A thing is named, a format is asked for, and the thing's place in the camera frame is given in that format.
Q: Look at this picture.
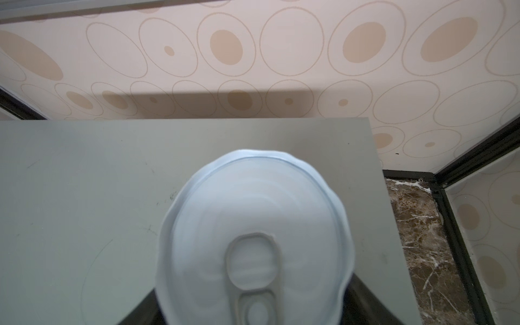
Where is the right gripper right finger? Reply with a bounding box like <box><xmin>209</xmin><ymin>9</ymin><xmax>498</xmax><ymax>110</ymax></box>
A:
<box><xmin>343</xmin><ymin>274</ymin><xmax>403</xmax><ymax>325</ymax></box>

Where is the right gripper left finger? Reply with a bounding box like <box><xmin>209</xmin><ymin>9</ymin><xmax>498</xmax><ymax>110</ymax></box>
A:
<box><xmin>119</xmin><ymin>290</ymin><xmax>163</xmax><ymax>325</ymax></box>

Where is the pink can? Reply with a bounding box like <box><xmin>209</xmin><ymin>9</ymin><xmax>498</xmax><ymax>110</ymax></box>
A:
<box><xmin>155</xmin><ymin>150</ymin><xmax>355</xmax><ymax>324</ymax></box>

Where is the grey metal cabinet box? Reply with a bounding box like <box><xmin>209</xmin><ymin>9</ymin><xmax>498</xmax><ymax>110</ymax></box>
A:
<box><xmin>1</xmin><ymin>119</ymin><xmax>421</xmax><ymax>324</ymax></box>

